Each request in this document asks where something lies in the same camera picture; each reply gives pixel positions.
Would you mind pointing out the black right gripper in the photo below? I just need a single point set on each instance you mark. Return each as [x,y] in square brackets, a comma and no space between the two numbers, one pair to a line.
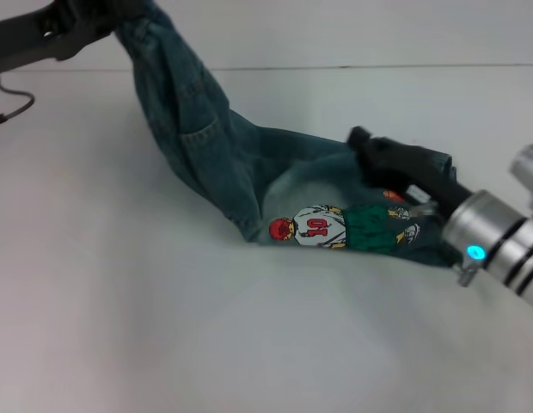
[404,165]

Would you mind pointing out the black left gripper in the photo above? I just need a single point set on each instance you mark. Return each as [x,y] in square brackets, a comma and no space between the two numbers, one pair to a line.
[21,38]

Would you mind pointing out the blue denim shorts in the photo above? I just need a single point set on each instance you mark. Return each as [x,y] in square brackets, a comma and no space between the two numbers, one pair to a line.
[197,129]

